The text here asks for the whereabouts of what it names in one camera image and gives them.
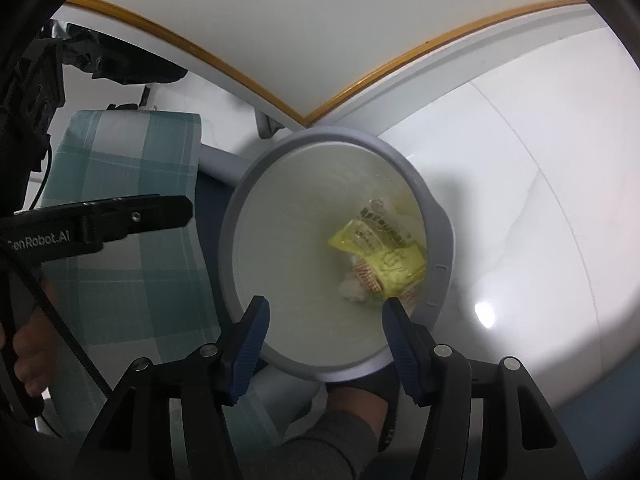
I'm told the white tissue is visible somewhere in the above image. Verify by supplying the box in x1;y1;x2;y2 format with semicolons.
337;278;370;302

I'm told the yellow snack wrapper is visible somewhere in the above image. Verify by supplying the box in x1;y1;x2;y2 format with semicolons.
328;198;427;298

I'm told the small striped wrapper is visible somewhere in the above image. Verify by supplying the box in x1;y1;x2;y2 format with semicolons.
352;261;384;297

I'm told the grey white trash bin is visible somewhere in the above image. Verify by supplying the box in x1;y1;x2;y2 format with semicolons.
218;127;454;382

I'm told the left hand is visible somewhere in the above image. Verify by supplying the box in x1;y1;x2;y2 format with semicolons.
0;278;64;399

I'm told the blue checked tablecloth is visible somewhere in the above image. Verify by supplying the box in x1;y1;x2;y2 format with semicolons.
37;109;281;461

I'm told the black cable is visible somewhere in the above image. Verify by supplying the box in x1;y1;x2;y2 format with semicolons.
6;263;114;401

